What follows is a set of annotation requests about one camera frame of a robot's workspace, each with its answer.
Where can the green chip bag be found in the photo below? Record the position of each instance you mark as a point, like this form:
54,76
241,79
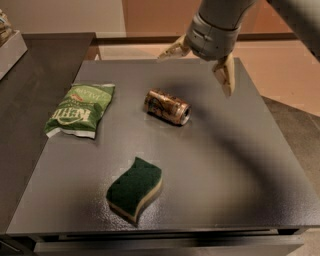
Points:
80,110

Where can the grey box at left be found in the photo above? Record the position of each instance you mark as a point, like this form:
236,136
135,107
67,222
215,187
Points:
11,52

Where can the dark side counter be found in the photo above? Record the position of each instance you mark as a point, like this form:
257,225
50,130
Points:
29,94

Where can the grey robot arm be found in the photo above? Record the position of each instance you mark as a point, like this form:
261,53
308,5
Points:
216,25

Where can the green yellow sponge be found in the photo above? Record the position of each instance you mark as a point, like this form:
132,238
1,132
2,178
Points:
134,188

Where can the orange soda can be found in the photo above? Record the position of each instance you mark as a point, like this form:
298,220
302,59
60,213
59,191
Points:
167,107

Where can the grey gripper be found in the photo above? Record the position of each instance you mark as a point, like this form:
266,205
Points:
209,41

